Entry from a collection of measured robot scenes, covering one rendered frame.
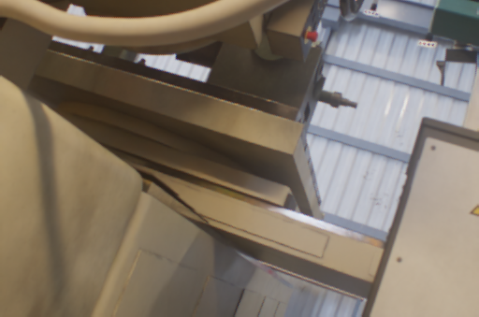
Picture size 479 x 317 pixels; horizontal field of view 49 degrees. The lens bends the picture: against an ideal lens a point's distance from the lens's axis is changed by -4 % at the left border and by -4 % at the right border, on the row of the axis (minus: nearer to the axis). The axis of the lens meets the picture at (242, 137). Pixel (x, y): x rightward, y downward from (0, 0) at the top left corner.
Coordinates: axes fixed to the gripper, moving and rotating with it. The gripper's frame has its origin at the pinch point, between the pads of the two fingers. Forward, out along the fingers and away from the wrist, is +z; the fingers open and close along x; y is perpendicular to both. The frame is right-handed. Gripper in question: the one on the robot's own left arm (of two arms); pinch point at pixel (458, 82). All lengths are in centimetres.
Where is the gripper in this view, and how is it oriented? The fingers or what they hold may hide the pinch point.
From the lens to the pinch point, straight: 233.8
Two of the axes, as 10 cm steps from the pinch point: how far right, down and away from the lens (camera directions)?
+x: -9.0, -1.2, 4.1
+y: 4.2, -0.3, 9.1
